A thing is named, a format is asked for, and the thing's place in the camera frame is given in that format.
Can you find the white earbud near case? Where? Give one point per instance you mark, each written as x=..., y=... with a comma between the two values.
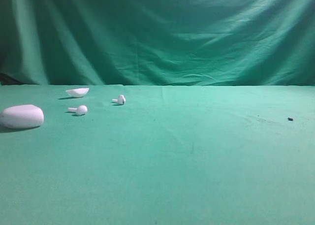
x=79, y=111

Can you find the white earbud case body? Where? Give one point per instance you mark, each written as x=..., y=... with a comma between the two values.
x=22, y=117

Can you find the white earbud case lid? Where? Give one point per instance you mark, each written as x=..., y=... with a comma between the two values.
x=77, y=93

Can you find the green backdrop cloth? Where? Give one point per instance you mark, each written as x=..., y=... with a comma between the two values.
x=158, y=42

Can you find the white earbud with dark tip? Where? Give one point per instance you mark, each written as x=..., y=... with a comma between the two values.
x=121, y=100

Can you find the green table cloth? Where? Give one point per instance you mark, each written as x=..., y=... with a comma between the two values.
x=168, y=156

